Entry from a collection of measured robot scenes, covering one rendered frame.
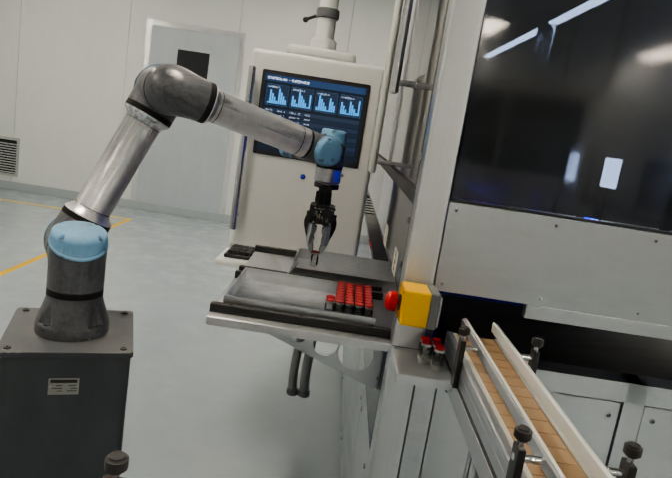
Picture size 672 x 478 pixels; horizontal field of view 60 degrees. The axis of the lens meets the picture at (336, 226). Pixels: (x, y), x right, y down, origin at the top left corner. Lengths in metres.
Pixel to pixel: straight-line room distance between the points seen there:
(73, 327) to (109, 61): 6.08
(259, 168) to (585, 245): 1.31
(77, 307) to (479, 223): 0.86
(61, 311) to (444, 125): 0.88
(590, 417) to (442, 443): 0.32
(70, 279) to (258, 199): 1.05
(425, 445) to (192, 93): 0.92
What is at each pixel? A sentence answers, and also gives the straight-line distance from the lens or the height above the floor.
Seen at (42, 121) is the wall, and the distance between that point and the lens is 7.60.
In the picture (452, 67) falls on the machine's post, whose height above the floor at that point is 1.46.
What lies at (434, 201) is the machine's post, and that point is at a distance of 1.19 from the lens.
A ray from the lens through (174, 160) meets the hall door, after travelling 7.03.
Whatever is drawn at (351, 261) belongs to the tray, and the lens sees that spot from 1.88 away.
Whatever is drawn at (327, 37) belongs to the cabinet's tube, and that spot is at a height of 1.63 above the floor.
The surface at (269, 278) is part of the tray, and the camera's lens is 1.56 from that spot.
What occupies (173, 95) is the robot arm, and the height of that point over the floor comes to 1.33.
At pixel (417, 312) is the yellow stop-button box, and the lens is 1.14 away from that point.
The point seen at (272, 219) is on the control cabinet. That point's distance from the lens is 2.23.
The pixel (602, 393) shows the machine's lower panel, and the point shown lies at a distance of 1.41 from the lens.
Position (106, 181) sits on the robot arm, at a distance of 1.45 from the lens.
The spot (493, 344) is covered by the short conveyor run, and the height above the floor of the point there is 0.93.
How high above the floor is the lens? 1.32
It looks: 10 degrees down
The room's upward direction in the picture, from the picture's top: 9 degrees clockwise
